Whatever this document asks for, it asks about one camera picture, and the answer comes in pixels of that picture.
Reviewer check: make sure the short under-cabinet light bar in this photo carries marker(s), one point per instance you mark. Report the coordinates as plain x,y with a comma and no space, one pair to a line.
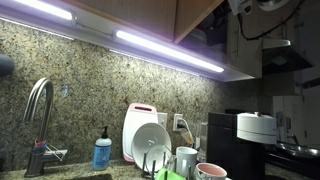
46,8

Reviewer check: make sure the long under-cabinet light bar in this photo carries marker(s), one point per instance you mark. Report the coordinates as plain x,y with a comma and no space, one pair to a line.
166,50

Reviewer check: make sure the large white bowl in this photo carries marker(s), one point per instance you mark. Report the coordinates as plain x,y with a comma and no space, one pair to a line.
150,135

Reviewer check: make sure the white wall outlet plate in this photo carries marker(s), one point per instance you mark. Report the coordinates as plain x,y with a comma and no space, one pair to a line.
176,117

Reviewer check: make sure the dark range hood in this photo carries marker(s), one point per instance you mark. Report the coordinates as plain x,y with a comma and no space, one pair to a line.
283,58

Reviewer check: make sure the plain white mug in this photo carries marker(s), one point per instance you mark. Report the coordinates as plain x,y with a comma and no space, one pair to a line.
186,160

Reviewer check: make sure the white mug with pink inside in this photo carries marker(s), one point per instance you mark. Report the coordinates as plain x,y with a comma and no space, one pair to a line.
210,170

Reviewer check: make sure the blue label soap bottle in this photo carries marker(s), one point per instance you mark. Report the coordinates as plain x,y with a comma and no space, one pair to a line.
101,155

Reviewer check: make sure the clear water tank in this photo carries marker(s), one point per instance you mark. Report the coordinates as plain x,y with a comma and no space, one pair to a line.
202,141

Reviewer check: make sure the black stove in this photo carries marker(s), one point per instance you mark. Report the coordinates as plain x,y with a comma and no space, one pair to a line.
293,166

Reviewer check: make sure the white cutting board pink rim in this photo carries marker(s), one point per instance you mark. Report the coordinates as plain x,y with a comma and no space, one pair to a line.
138,116

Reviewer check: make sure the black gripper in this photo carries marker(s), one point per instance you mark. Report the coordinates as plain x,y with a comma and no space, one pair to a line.
220,18

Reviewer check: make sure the black and grey coffee machine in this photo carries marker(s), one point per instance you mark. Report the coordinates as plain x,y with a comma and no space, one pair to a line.
226,146

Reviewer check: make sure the curved steel faucet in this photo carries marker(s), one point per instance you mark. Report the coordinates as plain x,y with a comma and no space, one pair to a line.
43,110

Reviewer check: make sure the white wall switch plate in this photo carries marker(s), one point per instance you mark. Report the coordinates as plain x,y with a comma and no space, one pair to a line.
162,120

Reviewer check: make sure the steel frying pan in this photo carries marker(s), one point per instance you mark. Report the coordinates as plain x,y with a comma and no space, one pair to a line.
296,150

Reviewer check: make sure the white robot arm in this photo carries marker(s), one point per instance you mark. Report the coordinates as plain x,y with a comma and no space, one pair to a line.
270,4

